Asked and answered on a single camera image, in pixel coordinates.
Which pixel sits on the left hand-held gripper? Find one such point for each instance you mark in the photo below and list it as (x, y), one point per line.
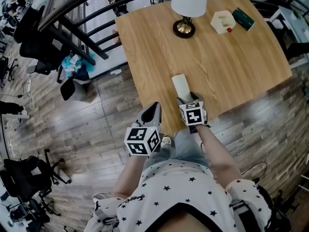
(140, 141)

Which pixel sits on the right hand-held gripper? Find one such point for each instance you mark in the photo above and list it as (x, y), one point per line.
(193, 115)

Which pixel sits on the person's left forearm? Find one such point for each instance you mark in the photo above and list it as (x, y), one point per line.
(128, 175)

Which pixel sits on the person's right forearm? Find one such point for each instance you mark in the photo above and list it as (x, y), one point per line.
(217, 158)

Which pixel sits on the person's white shoe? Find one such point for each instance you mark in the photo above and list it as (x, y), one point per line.
(166, 140)

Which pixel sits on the wooden table with white legs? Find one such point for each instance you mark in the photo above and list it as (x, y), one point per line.
(217, 64)

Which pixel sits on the person's light blue jeans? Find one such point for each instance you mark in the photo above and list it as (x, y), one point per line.
(183, 149)

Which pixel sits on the white hexagonal box red button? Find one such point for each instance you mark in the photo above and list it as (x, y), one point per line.
(220, 20)

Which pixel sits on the white star print shirt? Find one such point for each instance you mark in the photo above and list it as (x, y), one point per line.
(178, 197)

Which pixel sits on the black flat seat pad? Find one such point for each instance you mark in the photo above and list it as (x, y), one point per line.
(67, 89)

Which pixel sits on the blue bag with packets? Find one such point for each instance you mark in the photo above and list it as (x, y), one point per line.
(77, 65)

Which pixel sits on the dark green box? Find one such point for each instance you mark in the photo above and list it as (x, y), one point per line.
(243, 19)

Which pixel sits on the white power strip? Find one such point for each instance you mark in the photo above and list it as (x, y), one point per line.
(29, 84)

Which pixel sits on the white desk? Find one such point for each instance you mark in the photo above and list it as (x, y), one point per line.
(289, 20)

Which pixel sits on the large black office chair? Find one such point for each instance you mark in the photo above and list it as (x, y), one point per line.
(38, 45)

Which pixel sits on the black curved metal railing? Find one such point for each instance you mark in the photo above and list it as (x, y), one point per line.
(72, 4)

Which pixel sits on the black swivel office chair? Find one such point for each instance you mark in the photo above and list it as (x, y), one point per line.
(24, 178)
(33, 214)

